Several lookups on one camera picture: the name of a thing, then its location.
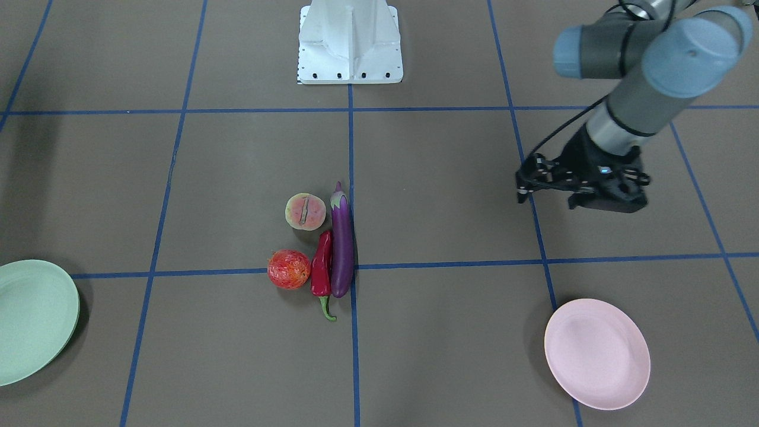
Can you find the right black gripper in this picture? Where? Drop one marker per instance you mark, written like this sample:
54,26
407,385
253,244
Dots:
579,155

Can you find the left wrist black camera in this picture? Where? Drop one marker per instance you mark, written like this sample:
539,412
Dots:
535,174

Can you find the red chili pepper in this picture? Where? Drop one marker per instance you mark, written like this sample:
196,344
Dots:
321,273

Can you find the yellow pink peach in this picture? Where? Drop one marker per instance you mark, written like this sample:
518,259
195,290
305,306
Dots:
304,211

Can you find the white camera pillar base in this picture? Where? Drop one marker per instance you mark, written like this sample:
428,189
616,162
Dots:
349,42

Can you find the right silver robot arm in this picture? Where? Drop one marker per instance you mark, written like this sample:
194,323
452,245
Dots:
661,66

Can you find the purple eggplant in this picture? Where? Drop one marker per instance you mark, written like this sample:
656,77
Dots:
343,257

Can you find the red pomegranate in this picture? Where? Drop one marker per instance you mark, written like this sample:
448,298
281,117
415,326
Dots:
289,269

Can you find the pink plate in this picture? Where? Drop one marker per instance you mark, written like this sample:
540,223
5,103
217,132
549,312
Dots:
597,354

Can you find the green plate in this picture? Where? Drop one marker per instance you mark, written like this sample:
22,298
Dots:
39,313

